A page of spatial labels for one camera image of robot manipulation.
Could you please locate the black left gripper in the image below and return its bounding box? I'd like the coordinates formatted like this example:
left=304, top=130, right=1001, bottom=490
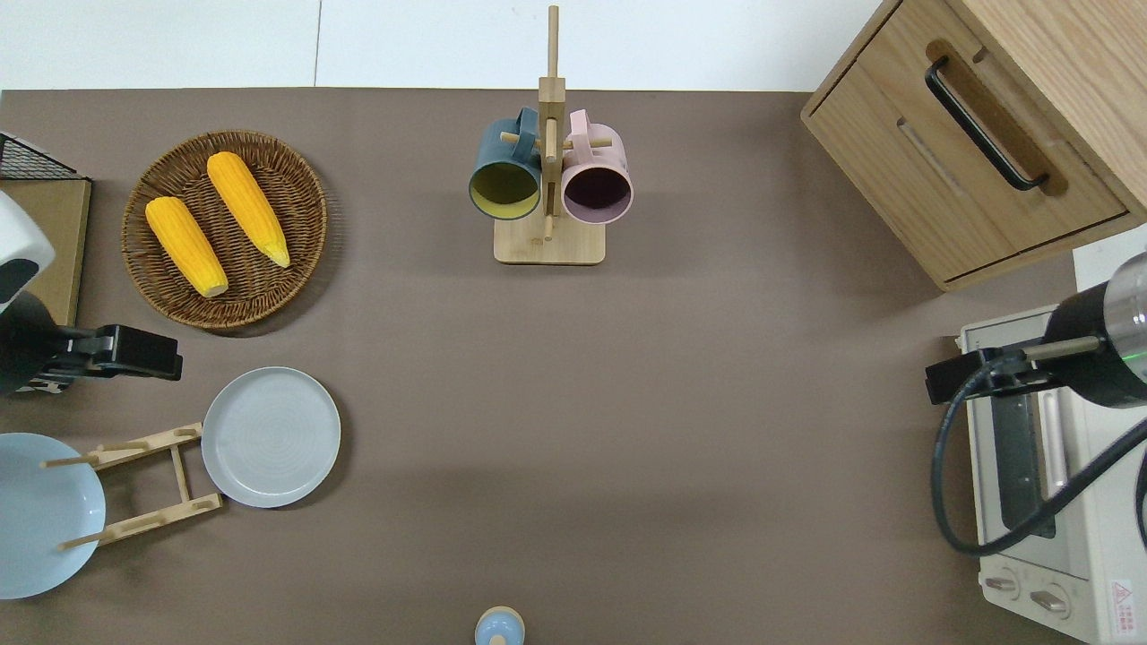
left=54, top=324, right=185, bottom=383

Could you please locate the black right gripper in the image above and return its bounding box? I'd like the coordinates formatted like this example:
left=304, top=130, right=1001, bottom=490
left=926, top=348, right=1049, bottom=406

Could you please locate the gray plate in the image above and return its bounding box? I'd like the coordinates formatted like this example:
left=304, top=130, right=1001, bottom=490
left=201, top=366, right=342, bottom=510

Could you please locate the light blue plate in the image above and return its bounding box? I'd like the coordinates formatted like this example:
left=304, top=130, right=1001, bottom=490
left=0, top=433, right=107, bottom=600

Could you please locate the yellow corn cob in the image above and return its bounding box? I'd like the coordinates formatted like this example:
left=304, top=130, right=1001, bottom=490
left=145, top=196, right=229, bottom=299
left=206, top=151, right=292, bottom=269

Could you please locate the wooden dish rack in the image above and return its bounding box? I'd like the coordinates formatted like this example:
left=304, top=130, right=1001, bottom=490
left=39, top=423, right=225, bottom=552

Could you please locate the brown wicker basket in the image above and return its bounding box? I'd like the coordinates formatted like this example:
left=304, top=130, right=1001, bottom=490
left=121, top=130, right=329, bottom=331

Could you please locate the brown wooden board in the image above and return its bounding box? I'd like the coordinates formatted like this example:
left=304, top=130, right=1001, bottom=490
left=0, top=177, right=92, bottom=328

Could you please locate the white toaster oven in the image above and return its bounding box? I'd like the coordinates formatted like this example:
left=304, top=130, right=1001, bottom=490
left=954, top=305, right=1147, bottom=645

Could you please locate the wooden drawer cabinet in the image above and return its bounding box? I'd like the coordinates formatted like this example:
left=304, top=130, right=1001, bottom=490
left=800, top=0, right=1147, bottom=293

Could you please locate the dark blue mug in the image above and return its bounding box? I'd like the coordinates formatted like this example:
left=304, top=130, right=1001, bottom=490
left=468, top=107, right=545, bottom=221

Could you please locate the pink mug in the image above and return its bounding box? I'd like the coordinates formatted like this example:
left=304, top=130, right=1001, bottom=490
left=560, top=109, right=634, bottom=226

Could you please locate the wooden mug rack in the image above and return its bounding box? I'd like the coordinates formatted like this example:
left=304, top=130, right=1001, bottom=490
left=494, top=4, right=615, bottom=266

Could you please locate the blue round wooden-rimmed object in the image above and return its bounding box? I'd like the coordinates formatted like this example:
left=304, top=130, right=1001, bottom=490
left=474, top=606, right=526, bottom=645

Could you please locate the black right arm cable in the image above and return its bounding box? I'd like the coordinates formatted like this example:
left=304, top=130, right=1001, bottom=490
left=930, top=363, right=1147, bottom=557

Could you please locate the black wire basket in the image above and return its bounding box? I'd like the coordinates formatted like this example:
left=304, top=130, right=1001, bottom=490
left=0, top=132, right=82, bottom=181

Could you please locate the black cabinet handle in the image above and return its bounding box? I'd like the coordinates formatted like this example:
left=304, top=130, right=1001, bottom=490
left=926, top=56, right=1049, bottom=192

